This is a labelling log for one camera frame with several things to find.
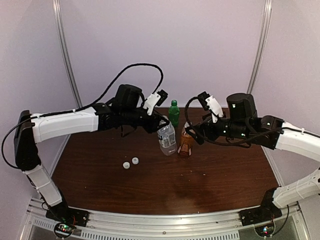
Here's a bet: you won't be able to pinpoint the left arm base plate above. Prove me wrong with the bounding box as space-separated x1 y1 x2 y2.
45 204 89 227

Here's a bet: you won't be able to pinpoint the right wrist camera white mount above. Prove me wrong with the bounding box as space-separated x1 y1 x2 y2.
197 91 224 123

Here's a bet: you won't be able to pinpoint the aluminium frame post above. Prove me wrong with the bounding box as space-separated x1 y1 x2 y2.
52 0 83 108
246 0 273 94

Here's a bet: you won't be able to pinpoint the left aluminium frame post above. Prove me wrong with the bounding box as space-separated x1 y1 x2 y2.
52 0 83 108

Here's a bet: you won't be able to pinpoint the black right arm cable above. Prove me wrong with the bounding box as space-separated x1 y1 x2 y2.
184 96 283 148

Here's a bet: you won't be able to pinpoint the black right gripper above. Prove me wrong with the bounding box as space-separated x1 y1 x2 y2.
185 112 251 145

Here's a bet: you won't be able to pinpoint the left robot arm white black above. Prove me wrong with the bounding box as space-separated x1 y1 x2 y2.
14 84 169 222

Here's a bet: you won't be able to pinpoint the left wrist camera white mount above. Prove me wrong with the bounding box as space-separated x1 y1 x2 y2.
142 89 168 116

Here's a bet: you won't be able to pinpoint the right aluminium frame post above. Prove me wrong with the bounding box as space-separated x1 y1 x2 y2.
246 0 273 94

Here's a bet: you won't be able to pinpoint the front aluminium rail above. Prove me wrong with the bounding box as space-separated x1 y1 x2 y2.
18 198 311 240

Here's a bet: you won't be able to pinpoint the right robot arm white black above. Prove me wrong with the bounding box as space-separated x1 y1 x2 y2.
184 91 320 161

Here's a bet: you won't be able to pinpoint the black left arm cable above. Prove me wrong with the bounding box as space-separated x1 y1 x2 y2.
74 62 165 112

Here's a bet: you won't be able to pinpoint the orange tea bottle red label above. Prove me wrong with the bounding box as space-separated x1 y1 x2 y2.
177 122 194 157

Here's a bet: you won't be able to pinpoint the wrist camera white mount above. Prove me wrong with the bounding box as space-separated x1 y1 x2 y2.
197 91 224 123
142 89 168 116

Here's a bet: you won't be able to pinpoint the white water bottle cap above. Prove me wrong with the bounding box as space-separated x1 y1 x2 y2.
131 157 140 165

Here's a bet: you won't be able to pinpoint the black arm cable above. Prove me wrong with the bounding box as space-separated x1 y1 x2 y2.
74 62 165 112
184 96 283 148

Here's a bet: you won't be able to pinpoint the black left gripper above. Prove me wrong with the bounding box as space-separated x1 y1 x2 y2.
121 107 170 134

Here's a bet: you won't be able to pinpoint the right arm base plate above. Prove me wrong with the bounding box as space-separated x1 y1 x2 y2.
239 203 283 227

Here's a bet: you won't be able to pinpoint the clear water bottle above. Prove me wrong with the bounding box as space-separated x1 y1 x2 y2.
157 122 177 156

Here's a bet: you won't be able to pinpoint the green plastic bottle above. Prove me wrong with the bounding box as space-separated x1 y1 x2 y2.
168 99 180 128

